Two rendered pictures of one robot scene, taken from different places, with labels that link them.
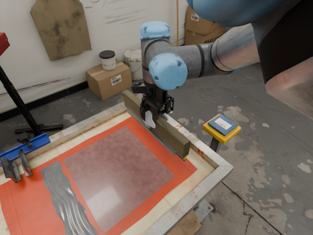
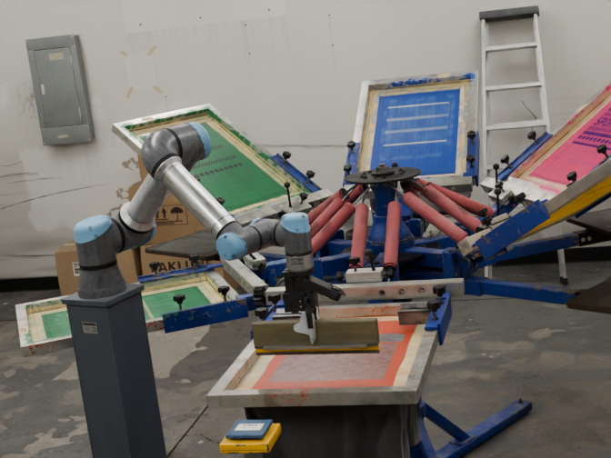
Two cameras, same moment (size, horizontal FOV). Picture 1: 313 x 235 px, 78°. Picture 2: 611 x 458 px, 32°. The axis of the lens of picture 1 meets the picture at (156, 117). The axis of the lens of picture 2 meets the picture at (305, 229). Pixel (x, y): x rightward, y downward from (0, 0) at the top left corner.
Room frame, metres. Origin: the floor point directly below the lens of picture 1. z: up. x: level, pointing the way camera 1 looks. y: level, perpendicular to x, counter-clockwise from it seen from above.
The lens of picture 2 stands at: (2.85, -1.66, 2.05)
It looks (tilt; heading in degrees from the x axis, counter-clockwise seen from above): 13 degrees down; 144
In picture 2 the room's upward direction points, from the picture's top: 7 degrees counter-clockwise
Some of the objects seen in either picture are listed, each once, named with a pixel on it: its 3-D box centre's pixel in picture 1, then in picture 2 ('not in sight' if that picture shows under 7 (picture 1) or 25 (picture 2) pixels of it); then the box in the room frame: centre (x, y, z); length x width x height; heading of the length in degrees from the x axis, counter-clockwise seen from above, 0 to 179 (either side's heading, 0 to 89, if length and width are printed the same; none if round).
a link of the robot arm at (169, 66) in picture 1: (172, 64); (265, 233); (0.40, -0.04, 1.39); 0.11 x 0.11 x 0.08; 13
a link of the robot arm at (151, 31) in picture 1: (155, 46); (295, 233); (0.49, 0.00, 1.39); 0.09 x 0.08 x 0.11; 13
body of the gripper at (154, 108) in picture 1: (157, 95); (300, 289); (0.49, 0.00, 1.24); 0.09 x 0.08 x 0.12; 40
